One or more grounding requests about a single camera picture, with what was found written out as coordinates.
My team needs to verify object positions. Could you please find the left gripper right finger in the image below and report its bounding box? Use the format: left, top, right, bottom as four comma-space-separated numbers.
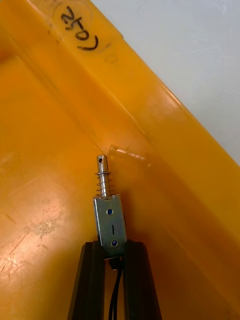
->
123, 239, 163, 320

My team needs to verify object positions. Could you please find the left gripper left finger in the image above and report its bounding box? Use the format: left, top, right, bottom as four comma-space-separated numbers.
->
66, 240, 111, 320

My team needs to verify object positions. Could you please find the small metal solenoid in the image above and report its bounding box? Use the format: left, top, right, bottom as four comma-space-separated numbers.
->
93, 154, 128, 320

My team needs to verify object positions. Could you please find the yellow-orange plastic bin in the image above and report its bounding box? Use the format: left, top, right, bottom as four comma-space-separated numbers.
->
0, 0, 240, 320

